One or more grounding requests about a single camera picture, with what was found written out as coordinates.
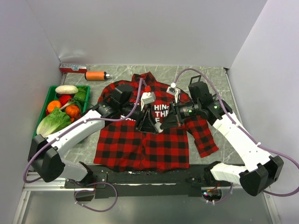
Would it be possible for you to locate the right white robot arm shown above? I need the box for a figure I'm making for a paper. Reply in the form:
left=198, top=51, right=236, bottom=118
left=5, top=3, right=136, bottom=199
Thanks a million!
left=160, top=81, right=284, bottom=196

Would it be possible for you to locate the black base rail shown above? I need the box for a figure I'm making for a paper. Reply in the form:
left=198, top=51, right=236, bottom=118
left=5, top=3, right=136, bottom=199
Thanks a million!
left=64, top=164, right=225, bottom=199

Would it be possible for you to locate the toy green pepper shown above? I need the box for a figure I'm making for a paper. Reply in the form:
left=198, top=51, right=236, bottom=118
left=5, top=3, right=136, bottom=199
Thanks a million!
left=73, top=91, right=87, bottom=102

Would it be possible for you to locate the black case with gold brooch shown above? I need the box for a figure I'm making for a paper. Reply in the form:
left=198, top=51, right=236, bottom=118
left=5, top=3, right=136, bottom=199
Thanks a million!
left=189, top=75, right=202, bottom=85

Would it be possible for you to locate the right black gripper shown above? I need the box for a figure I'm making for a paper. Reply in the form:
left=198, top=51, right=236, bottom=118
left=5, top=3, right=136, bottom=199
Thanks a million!
left=160, top=100, right=201, bottom=129

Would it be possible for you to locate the toy napa cabbage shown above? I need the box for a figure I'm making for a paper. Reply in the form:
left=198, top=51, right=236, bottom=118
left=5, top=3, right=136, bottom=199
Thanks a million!
left=36, top=107, right=71, bottom=137

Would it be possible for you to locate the green plastic basket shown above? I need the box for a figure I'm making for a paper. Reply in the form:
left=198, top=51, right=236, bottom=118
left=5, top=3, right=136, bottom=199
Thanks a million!
left=32, top=85, right=90, bottom=138

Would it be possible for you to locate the toy red tomato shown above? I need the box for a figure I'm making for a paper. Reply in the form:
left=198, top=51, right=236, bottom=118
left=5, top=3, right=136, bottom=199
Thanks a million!
left=58, top=95, right=72, bottom=106

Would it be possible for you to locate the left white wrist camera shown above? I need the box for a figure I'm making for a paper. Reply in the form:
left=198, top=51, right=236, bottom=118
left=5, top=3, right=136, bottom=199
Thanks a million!
left=141, top=86, right=156, bottom=110

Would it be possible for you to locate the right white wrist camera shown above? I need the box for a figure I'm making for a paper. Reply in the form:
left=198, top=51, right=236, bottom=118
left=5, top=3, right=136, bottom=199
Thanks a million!
left=166, top=82, right=180, bottom=103

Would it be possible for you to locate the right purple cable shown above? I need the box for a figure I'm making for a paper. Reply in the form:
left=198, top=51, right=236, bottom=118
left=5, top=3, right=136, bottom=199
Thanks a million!
left=172, top=68, right=299, bottom=204

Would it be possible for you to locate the orange cylindrical bottle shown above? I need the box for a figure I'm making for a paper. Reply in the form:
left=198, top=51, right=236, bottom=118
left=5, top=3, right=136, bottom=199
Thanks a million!
left=85, top=71, right=112, bottom=81

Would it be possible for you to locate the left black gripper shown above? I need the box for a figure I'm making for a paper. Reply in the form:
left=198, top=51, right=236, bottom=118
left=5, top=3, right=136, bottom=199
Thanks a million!
left=120, top=103, right=159, bottom=134

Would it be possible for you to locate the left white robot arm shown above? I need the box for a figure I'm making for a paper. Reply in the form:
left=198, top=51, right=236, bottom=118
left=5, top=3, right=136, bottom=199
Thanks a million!
left=28, top=84, right=157, bottom=188

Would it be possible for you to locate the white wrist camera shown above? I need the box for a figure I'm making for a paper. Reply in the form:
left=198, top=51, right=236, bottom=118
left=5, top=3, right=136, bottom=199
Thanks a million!
left=141, top=86, right=156, bottom=110
left=166, top=82, right=180, bottom=103

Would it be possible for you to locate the toy orange pumpkin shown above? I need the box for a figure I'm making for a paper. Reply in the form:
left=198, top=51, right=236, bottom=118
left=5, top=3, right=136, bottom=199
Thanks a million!
left=65, top=105, right=80, bottom=118

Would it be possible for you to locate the toy orange fruit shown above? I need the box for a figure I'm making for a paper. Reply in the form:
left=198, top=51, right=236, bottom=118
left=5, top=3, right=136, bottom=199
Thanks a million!
left=47, top=100, right=62, bottom=113

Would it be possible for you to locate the red rectangular box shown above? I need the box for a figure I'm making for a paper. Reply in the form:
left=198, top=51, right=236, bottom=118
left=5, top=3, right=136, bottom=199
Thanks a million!
left=59, top=63, right=87, bottom=73

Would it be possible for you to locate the toy white radish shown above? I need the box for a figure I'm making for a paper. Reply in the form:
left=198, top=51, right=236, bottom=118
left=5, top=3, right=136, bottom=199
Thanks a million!
left=55, top=85, right=78, bottom=95

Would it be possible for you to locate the red black plaid shirt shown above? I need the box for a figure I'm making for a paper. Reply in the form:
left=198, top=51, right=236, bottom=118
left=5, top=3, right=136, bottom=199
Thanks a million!
left=93, top=72, right=219, bottom=173

